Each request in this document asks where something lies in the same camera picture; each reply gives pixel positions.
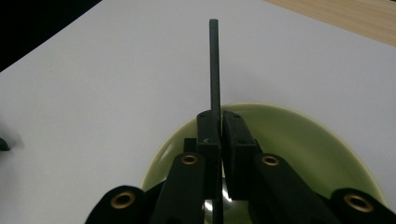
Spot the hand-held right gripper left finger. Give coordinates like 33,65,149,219
149,109,222,224

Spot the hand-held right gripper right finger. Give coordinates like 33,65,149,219
222,110,342,224

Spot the silver spoon with black handle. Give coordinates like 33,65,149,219
204,180,241,224

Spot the pale green bowl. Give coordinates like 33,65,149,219
139,102,389,224

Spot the single black chopstick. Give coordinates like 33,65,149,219
208,18,224,224

